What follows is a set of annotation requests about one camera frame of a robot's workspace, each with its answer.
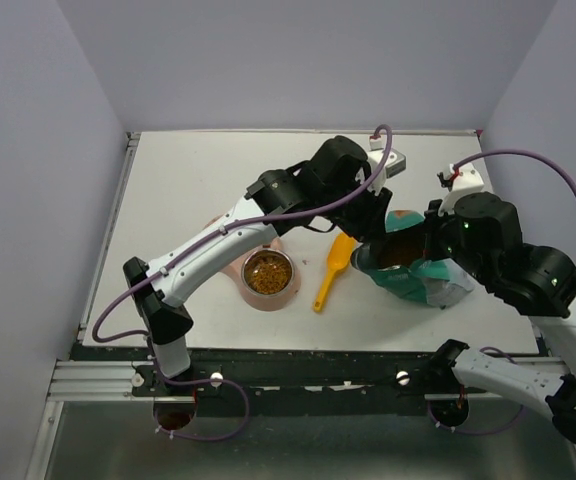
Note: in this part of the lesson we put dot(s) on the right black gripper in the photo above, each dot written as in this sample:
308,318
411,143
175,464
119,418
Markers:
433,223

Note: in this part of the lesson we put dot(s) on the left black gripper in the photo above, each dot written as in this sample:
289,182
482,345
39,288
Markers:
371,223

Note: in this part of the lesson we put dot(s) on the yellow plastic scoop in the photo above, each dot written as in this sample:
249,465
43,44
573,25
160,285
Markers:
337,262

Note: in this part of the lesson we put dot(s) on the green pet food bag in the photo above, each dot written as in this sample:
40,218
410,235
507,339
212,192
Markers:
399,266

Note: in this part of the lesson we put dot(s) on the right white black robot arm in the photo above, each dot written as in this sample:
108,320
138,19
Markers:
482,235

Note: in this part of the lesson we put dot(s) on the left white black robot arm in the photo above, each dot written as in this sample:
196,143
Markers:
341,183

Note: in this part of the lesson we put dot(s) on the pink double pet feeder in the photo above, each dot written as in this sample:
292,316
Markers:
262,303

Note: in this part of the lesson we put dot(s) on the front steel bowl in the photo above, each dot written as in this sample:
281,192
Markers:
267,253

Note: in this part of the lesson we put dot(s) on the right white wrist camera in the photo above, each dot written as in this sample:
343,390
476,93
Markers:
459,182

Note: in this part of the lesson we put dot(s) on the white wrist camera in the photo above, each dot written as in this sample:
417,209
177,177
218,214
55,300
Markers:
459,182
395,164

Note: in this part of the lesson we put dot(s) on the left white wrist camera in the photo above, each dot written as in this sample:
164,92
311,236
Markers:
395,164

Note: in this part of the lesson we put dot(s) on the black mounting rail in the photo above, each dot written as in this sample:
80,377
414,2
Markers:
222,382

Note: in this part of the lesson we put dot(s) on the aluminium frame extrusion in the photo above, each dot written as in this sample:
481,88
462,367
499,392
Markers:
91,381

